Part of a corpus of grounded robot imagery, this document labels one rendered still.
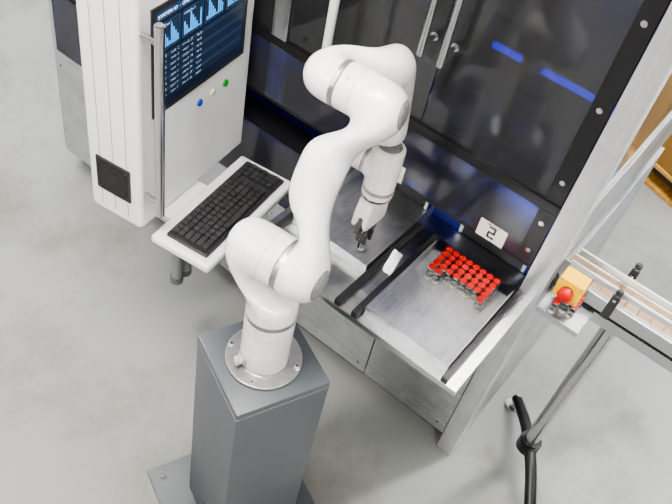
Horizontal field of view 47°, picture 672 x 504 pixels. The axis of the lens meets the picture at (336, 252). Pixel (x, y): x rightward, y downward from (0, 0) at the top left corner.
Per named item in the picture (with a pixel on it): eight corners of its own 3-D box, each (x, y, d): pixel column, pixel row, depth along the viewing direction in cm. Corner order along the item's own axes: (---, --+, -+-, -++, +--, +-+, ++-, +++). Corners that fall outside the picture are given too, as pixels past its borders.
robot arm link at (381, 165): (354, 183, 199) (384, 200, 197) (364, 143, 190) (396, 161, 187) (371, 167, 204) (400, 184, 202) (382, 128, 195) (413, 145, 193)
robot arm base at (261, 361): (243, 402, 183) (249, 357, 169) (212, 339, 193) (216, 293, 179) (315, 376, 191) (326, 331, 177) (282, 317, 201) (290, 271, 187)
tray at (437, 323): (433, 248, 224) (436, 239, 221) (509, 299, 215) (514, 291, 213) (363, 314, 203) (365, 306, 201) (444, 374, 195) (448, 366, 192)
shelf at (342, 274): (349, 165, 245) (350, 161, 243) (541, 291, 222) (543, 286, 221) (244, 243, 216) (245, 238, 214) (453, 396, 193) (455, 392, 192)
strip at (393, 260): (390, 262, 217) (394, 248, 213) (398, 268, 216) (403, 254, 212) (359, 289, 209) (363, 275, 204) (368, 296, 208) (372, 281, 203)
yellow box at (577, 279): (562, 278, 213) (572, 260, 208) (585, 292, 211) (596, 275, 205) (550, 293, 208) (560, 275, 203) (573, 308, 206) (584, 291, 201)
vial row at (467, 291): (431, 268, 218) (435, 257, 215) (485, 304, 212) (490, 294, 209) (427, 272, 217) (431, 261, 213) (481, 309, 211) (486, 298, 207)
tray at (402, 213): (363, 169, 242) (365, 160, 239) (431, 213, 233) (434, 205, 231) (292, 223, 221) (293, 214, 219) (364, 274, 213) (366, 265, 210)
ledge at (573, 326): (556, 283, 225) (559, 279, 224) (596, 309, 221) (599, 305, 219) (534, 310, 217) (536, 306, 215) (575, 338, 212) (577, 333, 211)
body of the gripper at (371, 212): (377, 174, 206) (368, 205, 214) (354, 192, 200) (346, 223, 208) (399, 189, 204) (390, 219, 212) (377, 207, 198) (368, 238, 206)
